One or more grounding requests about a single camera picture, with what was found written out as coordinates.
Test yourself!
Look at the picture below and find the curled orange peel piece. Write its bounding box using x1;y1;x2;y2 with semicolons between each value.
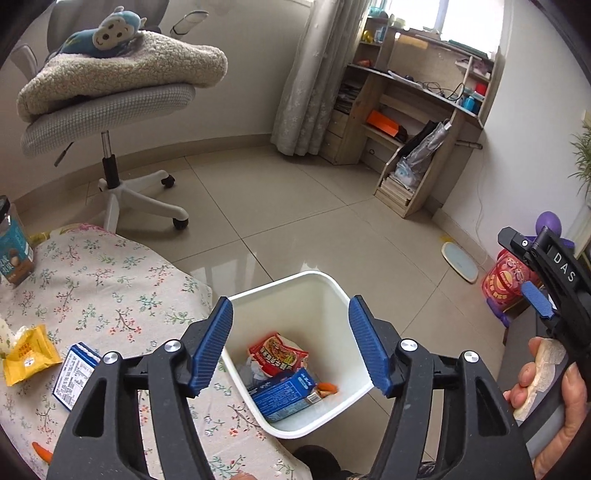
315;382;339;398

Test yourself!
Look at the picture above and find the white trash bin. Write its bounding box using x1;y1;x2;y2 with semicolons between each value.
222;271;373;440

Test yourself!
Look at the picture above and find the person's right hand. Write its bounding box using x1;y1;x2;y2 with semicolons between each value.
504;337;590;479

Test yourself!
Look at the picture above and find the person's left hand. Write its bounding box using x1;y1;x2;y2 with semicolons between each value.
230;472;257;480

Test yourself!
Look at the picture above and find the red printed gift bag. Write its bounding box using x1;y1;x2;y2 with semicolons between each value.
481;249;542;312

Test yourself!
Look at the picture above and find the purple ball toy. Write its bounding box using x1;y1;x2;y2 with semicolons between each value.
535;211;575;253

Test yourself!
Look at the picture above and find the red snack wrapper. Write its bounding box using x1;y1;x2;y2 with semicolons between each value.
249;332;310;377

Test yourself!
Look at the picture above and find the white bathroom scale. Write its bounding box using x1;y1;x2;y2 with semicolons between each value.
441;241;479;284

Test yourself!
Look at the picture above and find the blue medicine box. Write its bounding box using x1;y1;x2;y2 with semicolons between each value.
249;368;322;423
52;342;101;411

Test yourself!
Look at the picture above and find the floral tablecloth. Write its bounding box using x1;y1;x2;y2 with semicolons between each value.
1;224;310;479

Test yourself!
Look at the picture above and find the silver plastic bag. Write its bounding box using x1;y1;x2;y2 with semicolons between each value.
394;121;452;191

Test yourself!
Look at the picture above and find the yellow snack packet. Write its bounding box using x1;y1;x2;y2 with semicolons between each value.
3;325;62;386

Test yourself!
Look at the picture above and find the long orange peel piece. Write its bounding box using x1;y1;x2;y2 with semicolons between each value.
31;442;53;465

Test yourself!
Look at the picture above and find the teal label nut jar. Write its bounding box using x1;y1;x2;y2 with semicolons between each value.
0;195;34;286

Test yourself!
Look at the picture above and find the orange box under desk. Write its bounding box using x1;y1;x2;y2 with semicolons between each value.
366;110;400;137

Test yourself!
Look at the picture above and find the wooden desk with shelves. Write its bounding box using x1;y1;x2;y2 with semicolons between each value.
320;11;501;217

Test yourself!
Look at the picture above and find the grey mesh office chair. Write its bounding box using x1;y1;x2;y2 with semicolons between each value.
23;1;194;233

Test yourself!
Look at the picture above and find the beige fleece blanket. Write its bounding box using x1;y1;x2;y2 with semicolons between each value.
16;31;228;123

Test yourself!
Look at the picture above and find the right beige curtain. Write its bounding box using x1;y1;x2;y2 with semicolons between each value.
270;0;370;156

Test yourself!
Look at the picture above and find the blue monkey plush toy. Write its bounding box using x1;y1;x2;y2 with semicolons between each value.
56;6;146;58

